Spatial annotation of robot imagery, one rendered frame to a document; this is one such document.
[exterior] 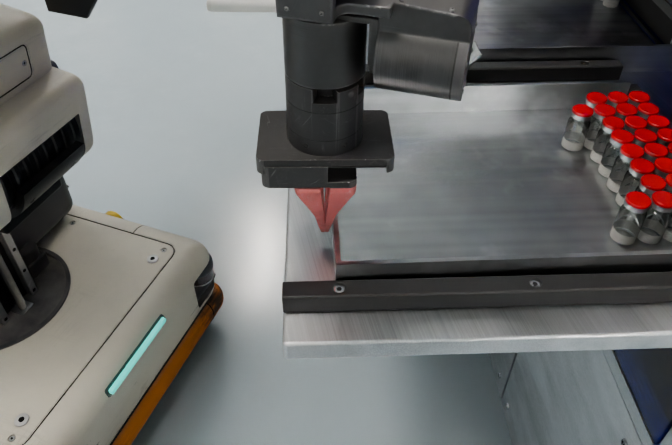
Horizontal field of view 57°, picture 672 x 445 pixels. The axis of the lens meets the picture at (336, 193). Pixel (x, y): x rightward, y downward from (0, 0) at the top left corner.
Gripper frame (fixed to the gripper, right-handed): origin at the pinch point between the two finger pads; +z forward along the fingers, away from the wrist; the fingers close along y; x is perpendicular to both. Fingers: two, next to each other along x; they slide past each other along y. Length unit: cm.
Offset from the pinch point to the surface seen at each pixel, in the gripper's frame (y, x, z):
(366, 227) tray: 3.8, 1.3, 2.2
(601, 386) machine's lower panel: 37, 5, 36
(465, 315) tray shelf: 11.0, -8.6, 2.4
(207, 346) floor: -28, 51, 91
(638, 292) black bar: 24.5, -7.9, 0.7
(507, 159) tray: 18.9, 10.8, 2.0
